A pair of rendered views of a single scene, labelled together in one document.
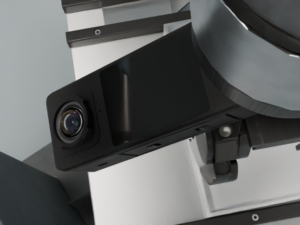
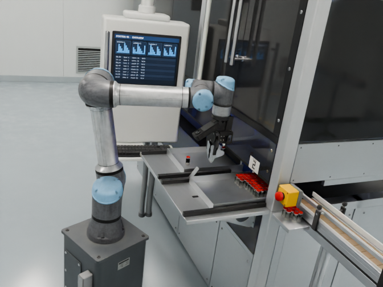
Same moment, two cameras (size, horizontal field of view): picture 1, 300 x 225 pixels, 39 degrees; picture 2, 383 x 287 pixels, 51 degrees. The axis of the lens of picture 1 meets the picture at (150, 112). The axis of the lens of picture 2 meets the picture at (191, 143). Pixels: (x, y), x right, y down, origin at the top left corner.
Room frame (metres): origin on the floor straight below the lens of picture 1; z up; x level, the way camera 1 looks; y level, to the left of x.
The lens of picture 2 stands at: (-1.35, 0.58, 1.77)
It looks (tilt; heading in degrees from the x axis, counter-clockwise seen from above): 22 degrees down; 340
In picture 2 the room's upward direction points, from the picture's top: 7 degrees clockwise
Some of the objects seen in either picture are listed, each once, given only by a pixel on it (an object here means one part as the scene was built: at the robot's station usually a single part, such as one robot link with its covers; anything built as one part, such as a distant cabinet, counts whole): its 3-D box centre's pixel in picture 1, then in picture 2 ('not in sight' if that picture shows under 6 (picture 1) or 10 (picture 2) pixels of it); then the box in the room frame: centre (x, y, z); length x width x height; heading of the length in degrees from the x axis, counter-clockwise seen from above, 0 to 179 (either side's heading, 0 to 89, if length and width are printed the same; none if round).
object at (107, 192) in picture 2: not in sight; (107, 196); (0.05, 0.39, 0.96); 0.13 x 0.12 x 0.14; 166
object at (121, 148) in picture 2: not in sight; (139, 150); (0.80, 0.10, 0.82); 0.40 x 0.14 x 0.02; 88
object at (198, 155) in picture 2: not in sight; (204, 159); (0.49, -0.19, 0.90); 0.34 x 0.26 x 0.04; 95
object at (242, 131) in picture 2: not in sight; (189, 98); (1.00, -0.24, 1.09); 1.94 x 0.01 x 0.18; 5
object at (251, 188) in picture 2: not in sight; (248, 186); (0.16, -0.30, 0.91); 0.18 x 0.02 x 0.05; 6
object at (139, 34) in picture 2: not in sight; (141, 78); (1.04, 0.07, 1.19); 0.50 x 0.19 x 0.78; 88
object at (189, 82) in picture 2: not in sight; (199, 90); (0.08, 0.05, 1.39); 0.11 x 0.11 x 0.08; 76
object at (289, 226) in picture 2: not in sight; (293, 221); (-0.10, -0.40, 0.87); 0.14 x 0.13 x 0.02; 95
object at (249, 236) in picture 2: not in sight; (182, 148); (1.02, -0.24, 0.73); 1.98 x 0.01 x 0.25; 5
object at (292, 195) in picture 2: not in sight; (289, 195); (-0.09, -0.35, 1.00); 0.08 x 0.07 x 0.07; 95
